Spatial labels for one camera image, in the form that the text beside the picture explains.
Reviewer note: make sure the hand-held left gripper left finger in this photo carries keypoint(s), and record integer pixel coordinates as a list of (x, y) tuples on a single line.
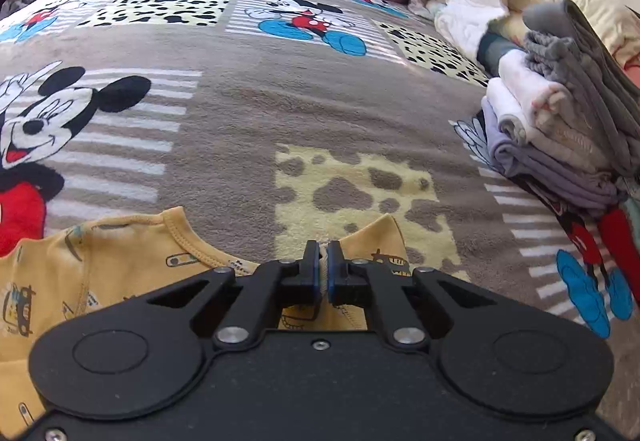
[(316, 278)]

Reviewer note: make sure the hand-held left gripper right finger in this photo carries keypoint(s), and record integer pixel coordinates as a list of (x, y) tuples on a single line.
[(331, 278)]

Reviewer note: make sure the yellow printed shirt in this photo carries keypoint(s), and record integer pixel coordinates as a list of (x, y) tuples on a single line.
[(125, 261)]

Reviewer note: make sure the pile of pale folded clothes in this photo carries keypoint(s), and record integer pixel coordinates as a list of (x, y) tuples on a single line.
[(540, 146)]

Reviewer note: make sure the cartoon printed blanket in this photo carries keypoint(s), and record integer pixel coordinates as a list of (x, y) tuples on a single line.
[(225, 121)]

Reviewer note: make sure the dark teal garment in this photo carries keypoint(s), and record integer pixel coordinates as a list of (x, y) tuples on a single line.
[(492, 53)]

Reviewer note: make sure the red folded garment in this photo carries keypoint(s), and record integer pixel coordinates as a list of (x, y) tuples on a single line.
[(622, 246)]

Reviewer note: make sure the white quilt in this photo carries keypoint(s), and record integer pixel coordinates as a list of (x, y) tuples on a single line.
[(475, 1)]

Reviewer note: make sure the red pink blanket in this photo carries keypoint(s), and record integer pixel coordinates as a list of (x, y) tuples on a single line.
[(632, 71)]

